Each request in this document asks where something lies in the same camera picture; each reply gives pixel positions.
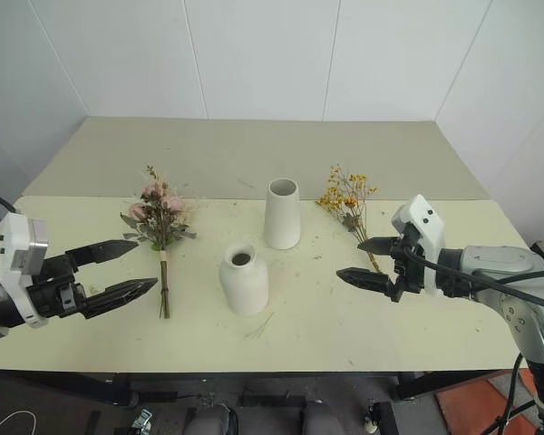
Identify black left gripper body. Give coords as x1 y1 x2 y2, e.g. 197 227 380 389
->
26 254 90 321

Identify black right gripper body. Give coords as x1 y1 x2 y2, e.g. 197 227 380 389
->
388 235 425 304

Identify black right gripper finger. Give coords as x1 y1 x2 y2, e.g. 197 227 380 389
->
335 267 397 297
357 236 396 258

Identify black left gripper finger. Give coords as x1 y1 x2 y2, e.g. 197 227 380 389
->
83 277 160 320
65 240 140 272

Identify tall white conical vase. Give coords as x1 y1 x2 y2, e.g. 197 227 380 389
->
262 177 303 251

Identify white bottle-shaped vase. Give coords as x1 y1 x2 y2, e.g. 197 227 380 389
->
218 242 270 318

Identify yellow dried flower bouquet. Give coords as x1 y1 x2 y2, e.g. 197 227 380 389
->
316 164 384 274

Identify pink flower bouquet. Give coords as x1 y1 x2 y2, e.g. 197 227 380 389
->
120 164 199 321

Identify loose dry twigs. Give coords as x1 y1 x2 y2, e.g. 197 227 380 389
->
243 311 276 340

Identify orange floor mat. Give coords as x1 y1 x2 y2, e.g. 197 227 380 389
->
434 376 543 435

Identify small caster wheel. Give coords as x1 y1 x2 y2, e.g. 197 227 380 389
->
363 401 381 432

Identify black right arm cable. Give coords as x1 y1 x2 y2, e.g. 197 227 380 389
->
401 242 544 314

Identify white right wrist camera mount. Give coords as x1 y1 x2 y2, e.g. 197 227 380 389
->
391 194 448 299

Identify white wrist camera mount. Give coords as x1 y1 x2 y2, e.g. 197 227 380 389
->
391 194 448 299
0 211 52 330

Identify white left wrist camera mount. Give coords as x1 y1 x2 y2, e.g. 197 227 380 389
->
0 211 52 330

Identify thin white floor cable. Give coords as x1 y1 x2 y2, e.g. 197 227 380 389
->
0 409 38 435

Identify black table frame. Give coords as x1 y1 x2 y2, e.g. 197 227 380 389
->
0 368 520 407

